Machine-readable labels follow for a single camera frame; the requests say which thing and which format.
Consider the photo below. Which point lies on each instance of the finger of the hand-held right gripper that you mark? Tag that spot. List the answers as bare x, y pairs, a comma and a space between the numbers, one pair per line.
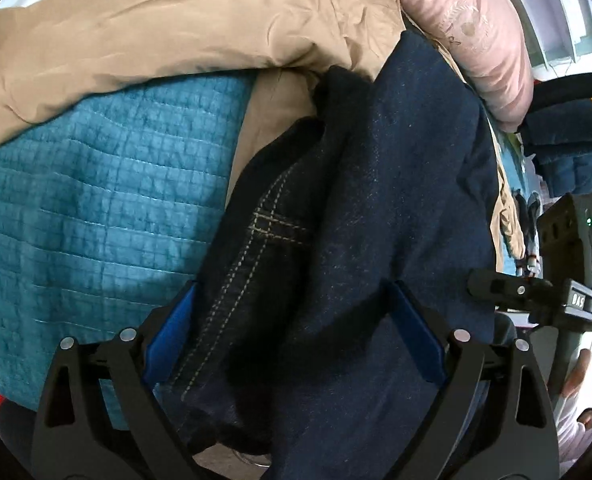
506, 287

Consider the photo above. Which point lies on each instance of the white lavender bed frame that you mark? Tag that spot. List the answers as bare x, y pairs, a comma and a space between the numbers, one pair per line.
541, 5

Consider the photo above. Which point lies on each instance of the dark navy puffer jacket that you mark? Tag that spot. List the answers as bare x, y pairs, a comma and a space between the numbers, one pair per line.
571, 150

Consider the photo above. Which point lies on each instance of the dark blue denim jeans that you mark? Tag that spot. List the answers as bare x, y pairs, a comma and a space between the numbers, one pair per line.
376, 185

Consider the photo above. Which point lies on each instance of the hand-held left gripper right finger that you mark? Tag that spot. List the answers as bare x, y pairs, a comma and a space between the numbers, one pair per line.
418, 340

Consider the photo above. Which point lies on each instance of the teal quilted blanket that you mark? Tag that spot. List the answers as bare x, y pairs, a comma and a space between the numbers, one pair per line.
100, 200

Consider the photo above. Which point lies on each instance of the person's right hand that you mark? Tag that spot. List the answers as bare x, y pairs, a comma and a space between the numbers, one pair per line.
577, 375

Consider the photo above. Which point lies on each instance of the pink pillow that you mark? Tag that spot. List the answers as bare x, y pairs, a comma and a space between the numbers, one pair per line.
456, 10

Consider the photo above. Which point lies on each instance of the black curved bar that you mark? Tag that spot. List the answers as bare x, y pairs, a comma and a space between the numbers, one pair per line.
571, 87

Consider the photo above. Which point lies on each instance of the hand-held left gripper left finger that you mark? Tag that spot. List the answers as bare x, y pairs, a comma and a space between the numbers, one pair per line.
168, 345

